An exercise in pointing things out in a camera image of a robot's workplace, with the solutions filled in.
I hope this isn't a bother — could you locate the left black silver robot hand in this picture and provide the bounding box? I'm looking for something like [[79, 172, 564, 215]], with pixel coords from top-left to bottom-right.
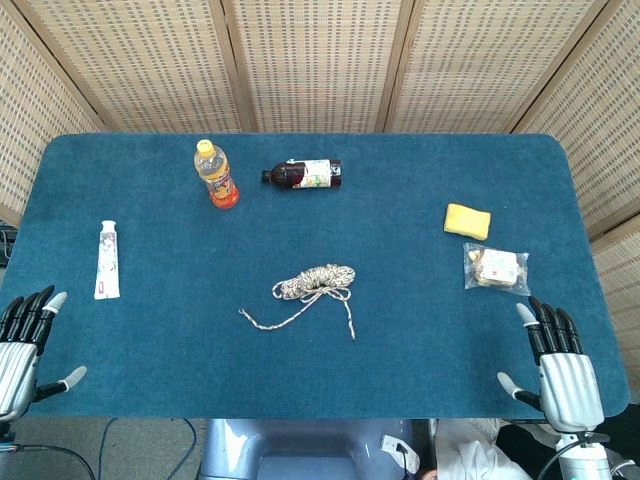
[[0, 285, 89, 425]]

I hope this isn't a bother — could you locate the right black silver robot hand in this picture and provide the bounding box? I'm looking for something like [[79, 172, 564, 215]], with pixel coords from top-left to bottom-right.
[[496, 295, 607, 434]]

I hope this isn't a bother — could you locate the white speckled rope bundle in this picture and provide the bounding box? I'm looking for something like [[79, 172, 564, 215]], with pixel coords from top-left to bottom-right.
[[238, 263, 357, 342]]

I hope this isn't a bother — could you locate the black fabric item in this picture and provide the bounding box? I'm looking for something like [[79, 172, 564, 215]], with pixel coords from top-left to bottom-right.
[[497, 423, 556, 474]]

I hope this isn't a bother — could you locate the woven bamboo screen panel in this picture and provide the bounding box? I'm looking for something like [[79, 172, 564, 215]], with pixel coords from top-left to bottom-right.
[[382, 0, 624, 135], [12, 0, 256, 135], [222, 0, 416, 135], [589, 214, 640, 401], [512, 0, 640, 236], [0, 0, 104, 226]]

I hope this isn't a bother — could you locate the dark device beside table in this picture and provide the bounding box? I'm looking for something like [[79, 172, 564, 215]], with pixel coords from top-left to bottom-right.
[[0, 219, 19, 266]]

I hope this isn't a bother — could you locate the white cloth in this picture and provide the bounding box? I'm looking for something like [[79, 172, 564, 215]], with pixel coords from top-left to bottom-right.
[[434, 418, 531, 480]]

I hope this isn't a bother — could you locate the white toothpaste tube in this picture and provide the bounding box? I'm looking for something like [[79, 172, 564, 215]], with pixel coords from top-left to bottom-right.
[[93, 220, 122, 301]]

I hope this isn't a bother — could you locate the clear bag of snacks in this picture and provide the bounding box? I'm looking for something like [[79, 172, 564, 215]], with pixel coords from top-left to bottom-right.
[[462, 242, 531, 296]]

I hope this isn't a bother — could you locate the white power socket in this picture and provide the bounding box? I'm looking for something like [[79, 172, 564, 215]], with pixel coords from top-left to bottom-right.
[[382, 433, 420, 474]]

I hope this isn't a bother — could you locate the yellow sponge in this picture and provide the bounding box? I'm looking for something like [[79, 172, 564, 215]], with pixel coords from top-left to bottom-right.
[[443, 202, 492, 243]]

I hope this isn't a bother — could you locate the blue felt table cover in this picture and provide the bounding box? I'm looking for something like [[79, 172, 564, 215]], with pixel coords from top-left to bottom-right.
[[0, 132, 631, 421]]

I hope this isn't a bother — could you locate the orange juice bottle yellow cap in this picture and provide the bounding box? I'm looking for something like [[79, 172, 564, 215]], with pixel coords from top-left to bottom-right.
[[193, 139, 241, 210]]

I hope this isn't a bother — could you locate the blue-grey robot torso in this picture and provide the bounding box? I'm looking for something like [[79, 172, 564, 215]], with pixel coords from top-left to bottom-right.
[[199, 418, 431, 480]]

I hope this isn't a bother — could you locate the dark tea bottle white label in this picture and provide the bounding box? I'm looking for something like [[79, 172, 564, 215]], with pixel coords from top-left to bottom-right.
[[260, 158, 344, 192]]

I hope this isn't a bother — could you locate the black floor cable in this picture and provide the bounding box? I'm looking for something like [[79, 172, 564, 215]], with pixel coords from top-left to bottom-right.
[[0, 442, 96, 480]]

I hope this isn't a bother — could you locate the blue floor cable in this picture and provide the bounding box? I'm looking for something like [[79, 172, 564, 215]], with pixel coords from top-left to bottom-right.
[[97, 418, 199, 480]]

